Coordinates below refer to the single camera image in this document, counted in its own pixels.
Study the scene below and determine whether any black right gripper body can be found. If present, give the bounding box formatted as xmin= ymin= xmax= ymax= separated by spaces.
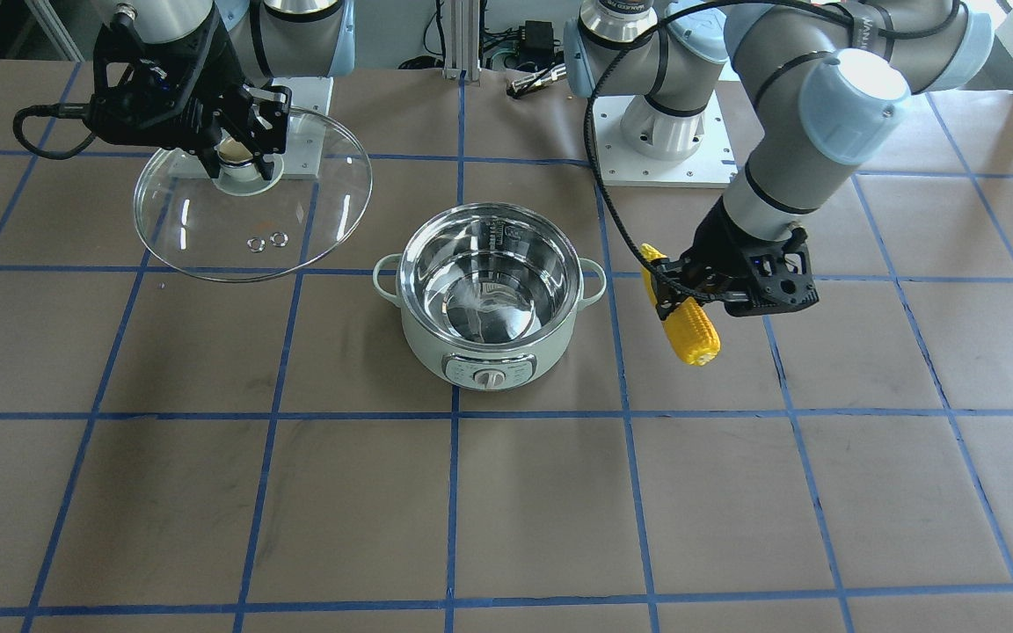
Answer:
xmin=84 ymin=18 xmax=248 ymax=155

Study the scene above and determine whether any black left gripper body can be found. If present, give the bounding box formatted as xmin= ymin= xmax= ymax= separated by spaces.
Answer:
xmin=691 ymin=197 xmax=820 ymax=317

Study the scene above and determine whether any yellow corn cob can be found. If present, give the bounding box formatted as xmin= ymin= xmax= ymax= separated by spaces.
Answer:
xmin=638 ymin=244 xmax=721 ymax=366

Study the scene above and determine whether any glass pot lid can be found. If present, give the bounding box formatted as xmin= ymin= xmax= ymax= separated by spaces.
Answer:
xmin=132 ymin=116 xmax=374 ymax=283

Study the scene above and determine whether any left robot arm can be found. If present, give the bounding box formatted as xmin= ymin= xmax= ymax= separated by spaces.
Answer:
xmin=563 ymin=1 xmax=995 ymax=325

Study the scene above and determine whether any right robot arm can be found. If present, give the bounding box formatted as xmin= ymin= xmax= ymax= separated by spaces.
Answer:
xmin=84 ymin=1 xmax=355 ymax=181

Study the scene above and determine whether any pale green electric pot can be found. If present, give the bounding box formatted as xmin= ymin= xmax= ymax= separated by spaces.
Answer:
xmin=371 ymin=203 xmax=608 ymax=392

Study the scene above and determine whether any black power brick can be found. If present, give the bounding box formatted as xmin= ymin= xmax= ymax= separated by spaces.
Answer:
xmin=518 ymin=20 xmax=556 ymax=65

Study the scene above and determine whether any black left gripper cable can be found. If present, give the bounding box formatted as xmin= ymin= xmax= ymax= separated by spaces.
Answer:
xmin=585 ymin=0 xmax=956 ymax=265

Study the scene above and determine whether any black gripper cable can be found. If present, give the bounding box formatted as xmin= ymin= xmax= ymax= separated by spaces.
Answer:
xmin=585 ymin=0 xmax=956 ymax=265
xmin=12 ymin=104 xmax=96 ymax=161

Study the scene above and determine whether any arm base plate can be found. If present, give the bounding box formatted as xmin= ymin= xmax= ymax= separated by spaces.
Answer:
xmin=594 ymin=93 xmax=736 ymax=189
xmin=270 ymin=77 xmax=335 ymax=179

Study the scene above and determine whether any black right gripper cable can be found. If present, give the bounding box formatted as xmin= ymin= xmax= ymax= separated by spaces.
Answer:
xmin=12 ymin=104 xmax=96 ymax=161

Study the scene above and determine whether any aluminium frame post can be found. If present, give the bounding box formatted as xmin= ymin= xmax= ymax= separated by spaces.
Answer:
xmin=435 ymin=1 xmax=484 ymax=84

